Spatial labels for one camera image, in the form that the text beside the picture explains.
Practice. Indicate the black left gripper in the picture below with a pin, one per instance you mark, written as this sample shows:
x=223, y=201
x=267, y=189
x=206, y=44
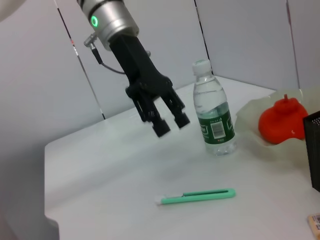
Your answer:
x=140, y=70

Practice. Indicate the clear green label water bottle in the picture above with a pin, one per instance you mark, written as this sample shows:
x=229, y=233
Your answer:
x=215, y=125

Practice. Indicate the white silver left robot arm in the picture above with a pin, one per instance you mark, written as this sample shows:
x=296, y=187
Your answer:
x=112, y=22

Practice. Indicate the mint green utility knife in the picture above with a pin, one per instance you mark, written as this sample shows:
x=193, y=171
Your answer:
x=200, y=197

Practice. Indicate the black mesh pen holder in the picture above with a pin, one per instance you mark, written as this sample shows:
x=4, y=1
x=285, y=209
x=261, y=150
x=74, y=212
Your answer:
x=313, y=150

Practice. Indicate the beige eraser with barcode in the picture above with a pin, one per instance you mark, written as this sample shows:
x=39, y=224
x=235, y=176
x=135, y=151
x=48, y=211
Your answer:
x=315, y=223

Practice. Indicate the pale green glass bowl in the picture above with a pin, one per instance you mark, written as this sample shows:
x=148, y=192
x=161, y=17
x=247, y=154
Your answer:
x=250, y=117

